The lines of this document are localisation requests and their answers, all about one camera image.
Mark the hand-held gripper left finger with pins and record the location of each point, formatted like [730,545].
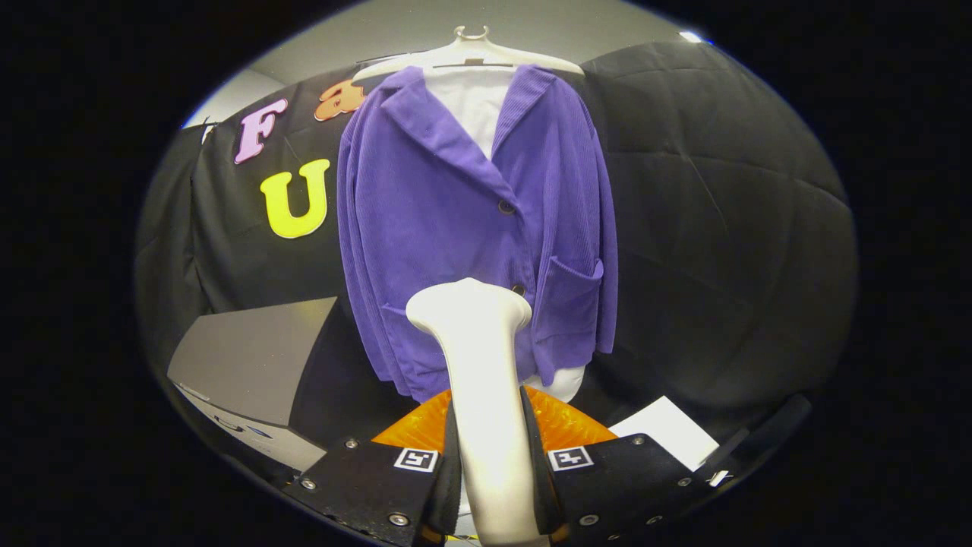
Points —
[452,494]

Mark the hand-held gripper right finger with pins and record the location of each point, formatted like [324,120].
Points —
[541,494]

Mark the white garment steamer head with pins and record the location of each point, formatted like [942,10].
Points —
[482,365]

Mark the white plastic clothes hanger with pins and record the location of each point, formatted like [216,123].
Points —
[467,55]

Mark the white flat board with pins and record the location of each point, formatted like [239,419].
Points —
[668,433]

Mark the grey top white cabinet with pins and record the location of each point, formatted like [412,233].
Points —
[258,357]

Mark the black backdrop cloth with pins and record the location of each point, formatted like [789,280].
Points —
[721,228]

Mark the ceiling light panel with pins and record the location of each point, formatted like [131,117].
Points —
[691,36]

